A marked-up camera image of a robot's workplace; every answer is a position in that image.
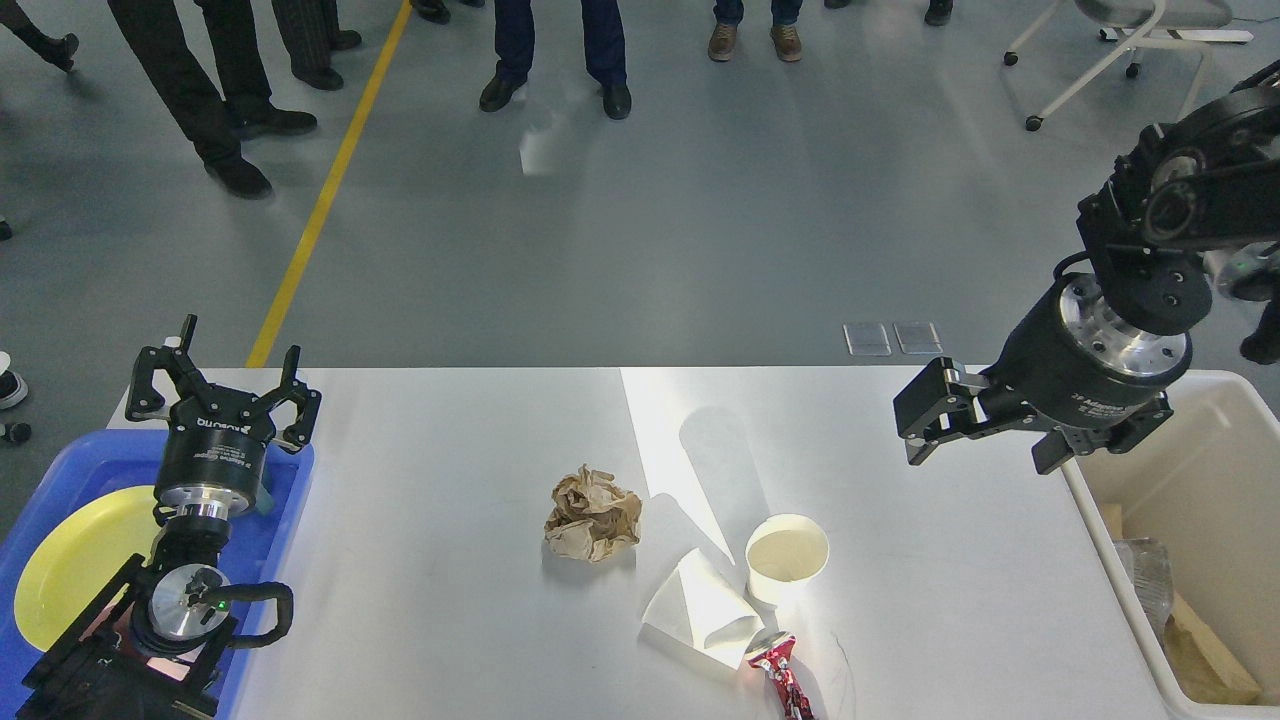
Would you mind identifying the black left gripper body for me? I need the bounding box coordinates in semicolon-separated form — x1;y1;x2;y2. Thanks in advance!
154;405;276;516

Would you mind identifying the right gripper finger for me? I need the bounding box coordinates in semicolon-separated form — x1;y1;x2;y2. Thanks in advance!
1030;392;1174;475
893;357;1021;466

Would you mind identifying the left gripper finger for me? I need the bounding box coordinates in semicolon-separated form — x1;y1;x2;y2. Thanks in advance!
124;314;216;427
239;345;323;455

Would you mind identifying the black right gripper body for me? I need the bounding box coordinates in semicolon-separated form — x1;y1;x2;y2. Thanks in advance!
986;273;1193;429

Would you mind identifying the yellow plastic plate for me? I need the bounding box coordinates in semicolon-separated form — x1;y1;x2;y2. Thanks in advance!
14;486;159;651

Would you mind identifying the pink ribbed mug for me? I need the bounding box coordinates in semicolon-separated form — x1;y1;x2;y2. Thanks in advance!
79;603;189;680

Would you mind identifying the white paper cup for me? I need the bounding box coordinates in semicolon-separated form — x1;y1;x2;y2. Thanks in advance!
745;512;829;607

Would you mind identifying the brown paper bag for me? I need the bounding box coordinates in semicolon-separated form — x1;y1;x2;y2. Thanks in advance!
1098;503;1262;705

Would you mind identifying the brown paper ball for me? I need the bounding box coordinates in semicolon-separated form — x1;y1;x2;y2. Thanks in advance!
543;464;643;564

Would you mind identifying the white paper napkin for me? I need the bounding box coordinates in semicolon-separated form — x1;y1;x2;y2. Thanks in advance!
641;550;764;670

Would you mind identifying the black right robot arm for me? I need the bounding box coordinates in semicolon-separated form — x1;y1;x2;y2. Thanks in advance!
893;63;1279;474

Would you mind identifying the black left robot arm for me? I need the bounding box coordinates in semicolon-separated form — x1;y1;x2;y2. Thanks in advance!
15;315;323;719

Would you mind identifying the grey-blue mug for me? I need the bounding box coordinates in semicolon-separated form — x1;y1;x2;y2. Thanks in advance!
253;468;275;516

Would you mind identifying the floor outlet cover pair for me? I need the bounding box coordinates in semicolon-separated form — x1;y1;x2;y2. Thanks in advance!
842;322;945;357

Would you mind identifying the blue plastic tray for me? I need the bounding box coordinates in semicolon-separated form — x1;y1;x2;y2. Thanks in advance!
1;429;314;719

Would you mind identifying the white plastic bin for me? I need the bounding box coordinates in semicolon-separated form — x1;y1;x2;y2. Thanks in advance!
1062;370;1279;719

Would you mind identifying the red snack wrapper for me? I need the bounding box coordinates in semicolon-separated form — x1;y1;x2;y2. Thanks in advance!
745;630;817;719

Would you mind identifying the white rolling chair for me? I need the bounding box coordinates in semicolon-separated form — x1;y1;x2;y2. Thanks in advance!
1023;1;1253;132

